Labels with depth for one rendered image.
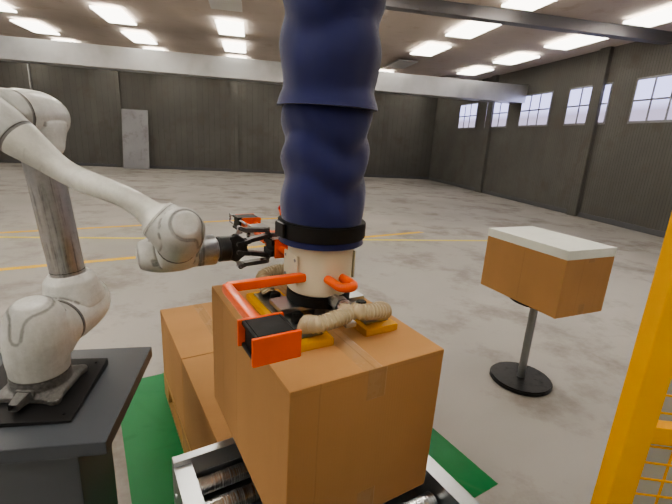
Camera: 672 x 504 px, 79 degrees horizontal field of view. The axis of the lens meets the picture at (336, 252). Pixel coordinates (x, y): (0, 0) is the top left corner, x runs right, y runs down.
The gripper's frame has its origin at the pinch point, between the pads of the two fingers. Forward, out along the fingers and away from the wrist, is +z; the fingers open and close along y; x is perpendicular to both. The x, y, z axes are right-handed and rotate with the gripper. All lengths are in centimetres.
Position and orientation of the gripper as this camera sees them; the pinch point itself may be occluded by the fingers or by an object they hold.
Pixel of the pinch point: (280, 243)
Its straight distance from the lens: 130.3
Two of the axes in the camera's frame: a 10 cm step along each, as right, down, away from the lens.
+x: 5.1, 2.6, -8.2
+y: -0.6, 9.6, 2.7
